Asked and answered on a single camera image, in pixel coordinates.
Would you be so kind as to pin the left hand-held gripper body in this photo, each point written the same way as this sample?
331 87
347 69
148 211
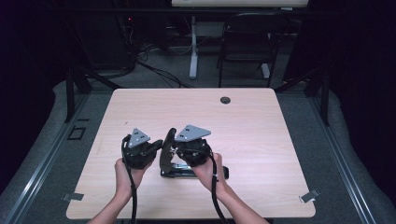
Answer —
137 155

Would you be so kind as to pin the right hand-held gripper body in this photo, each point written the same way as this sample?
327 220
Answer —
194 152

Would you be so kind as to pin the black stapler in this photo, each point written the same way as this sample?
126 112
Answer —
166 155

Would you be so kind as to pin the person's left hand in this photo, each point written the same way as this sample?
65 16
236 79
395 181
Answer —
124 180

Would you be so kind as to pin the person's right hand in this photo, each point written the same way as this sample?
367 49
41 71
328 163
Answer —
207 177

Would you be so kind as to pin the grey tape piece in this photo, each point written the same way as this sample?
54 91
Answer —
73 197
309 196

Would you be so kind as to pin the black metal stand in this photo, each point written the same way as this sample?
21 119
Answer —
324 99
70 93

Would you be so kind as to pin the white desk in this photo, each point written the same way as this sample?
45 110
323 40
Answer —
193 46

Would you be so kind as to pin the dark equipment with red light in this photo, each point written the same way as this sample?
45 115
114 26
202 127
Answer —
106 40

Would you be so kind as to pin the black folding chair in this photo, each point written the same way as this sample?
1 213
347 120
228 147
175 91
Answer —
249 40

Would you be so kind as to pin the aluminium rail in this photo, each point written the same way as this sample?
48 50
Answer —
43 168
344 168

